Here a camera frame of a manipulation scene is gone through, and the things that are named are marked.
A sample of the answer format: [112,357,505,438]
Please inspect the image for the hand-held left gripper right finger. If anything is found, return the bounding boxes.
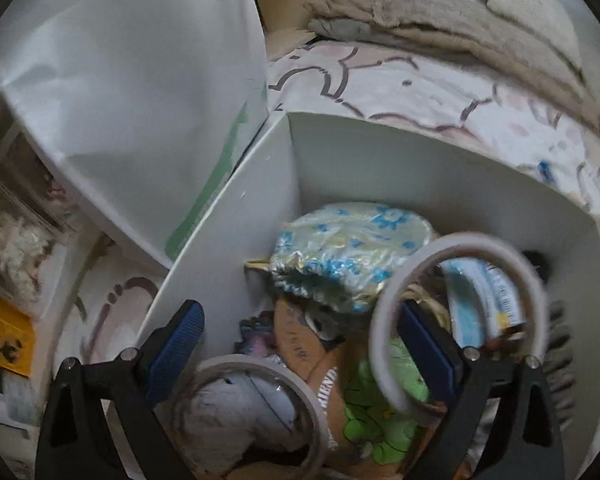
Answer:
[397,300,566,480]

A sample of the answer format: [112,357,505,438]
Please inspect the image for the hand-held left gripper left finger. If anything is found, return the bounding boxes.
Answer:
[34,299,206,480]

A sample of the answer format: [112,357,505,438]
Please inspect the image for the thin white tape roll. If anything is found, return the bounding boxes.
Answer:
[369,232,548,416]

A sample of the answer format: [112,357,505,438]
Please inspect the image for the white storage box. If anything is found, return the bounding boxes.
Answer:
[102,110,600,480]

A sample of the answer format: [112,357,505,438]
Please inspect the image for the wide translucent tape roll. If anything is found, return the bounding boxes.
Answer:
[172,355,326,480]

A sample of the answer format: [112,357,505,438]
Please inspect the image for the blue white plastic packet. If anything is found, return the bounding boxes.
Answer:
[440,257,526,346]

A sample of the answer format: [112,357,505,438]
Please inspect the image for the green cartoon packet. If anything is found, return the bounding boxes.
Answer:
[342,337,433,466]

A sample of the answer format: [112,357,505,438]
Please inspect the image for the white crumpled cloth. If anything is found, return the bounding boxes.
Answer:
[180,375,301,476]

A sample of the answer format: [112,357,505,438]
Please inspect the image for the brown cloth pouch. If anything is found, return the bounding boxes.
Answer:
[272,295,381,480]

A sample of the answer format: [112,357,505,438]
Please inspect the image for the blue floral shower cap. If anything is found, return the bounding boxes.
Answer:
[272,202,436,313]

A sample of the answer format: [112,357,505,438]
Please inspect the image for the wooden display cabinet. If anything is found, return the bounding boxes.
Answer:
[0,75,111,466]

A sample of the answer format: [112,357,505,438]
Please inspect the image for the yellow printed card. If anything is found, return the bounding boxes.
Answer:
[0,300,35,378]

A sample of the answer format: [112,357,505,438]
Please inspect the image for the white fluffy doll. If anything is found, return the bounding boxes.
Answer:
[0,210,51,306]

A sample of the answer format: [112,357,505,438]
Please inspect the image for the white non-woven bag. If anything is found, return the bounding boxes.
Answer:
[0,0,271,271]

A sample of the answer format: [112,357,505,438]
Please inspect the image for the beige quilted comforter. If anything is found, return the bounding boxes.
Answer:
[305,0,600,136]

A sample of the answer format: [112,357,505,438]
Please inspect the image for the grey cloth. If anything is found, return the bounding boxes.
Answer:
[307,16,376,41]

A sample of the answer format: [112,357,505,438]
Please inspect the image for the small beige fluffy pillow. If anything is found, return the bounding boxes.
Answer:
[480,0,583,68]

